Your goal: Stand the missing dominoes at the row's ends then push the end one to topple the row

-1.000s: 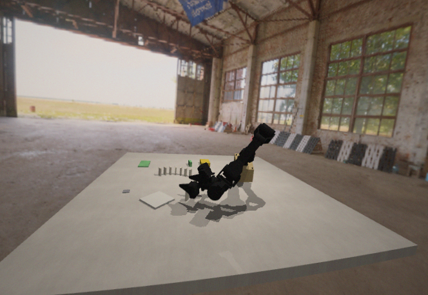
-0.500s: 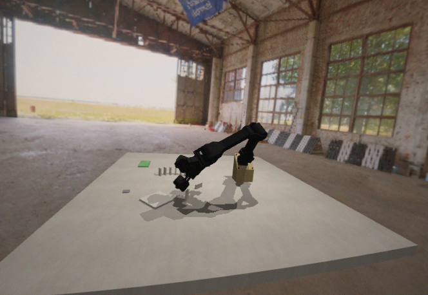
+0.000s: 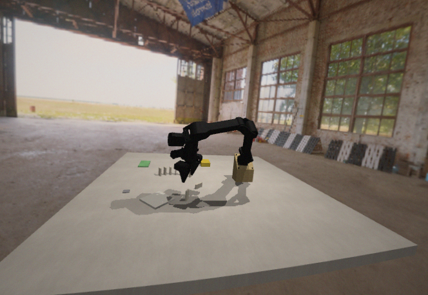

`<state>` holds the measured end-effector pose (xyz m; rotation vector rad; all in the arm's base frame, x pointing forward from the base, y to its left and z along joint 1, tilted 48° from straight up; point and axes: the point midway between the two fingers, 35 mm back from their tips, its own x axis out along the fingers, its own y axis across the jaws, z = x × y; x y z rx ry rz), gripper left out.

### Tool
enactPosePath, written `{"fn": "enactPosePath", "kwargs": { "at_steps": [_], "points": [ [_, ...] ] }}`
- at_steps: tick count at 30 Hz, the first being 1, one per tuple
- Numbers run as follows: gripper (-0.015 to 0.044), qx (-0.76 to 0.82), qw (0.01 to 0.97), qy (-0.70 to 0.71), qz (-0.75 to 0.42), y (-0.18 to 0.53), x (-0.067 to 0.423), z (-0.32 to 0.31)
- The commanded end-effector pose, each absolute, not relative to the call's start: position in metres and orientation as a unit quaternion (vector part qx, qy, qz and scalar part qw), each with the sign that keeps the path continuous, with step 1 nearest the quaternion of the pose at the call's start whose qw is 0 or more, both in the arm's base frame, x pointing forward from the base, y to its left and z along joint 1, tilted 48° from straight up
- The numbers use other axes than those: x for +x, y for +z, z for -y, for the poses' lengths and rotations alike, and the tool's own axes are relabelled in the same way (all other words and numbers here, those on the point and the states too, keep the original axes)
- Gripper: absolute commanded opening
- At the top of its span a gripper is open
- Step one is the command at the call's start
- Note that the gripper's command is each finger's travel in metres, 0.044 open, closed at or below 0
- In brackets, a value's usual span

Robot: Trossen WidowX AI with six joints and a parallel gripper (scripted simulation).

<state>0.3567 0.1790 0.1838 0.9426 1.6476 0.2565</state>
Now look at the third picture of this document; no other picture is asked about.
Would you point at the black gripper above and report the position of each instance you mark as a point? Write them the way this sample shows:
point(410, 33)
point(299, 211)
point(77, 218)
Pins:
point(192, 160)

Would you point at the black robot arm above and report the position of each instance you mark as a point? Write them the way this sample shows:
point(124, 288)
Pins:
point(202, 130)

